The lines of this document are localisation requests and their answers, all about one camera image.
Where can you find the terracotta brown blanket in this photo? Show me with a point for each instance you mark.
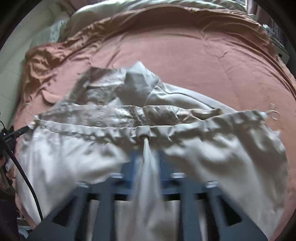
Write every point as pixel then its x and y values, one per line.
pixel 222 54

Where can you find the white drawer cabinet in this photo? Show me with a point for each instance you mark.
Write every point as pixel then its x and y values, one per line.
pixel 277 38

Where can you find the beige drawstring garment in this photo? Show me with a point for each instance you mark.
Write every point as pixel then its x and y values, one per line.
pixel 114 117

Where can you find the person's left hand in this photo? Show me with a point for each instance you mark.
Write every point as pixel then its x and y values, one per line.
pixel 7 173

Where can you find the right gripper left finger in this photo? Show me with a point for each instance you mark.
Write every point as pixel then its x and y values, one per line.
pixel 88 212

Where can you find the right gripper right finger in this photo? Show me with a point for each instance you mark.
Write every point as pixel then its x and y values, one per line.
pixel 205 211

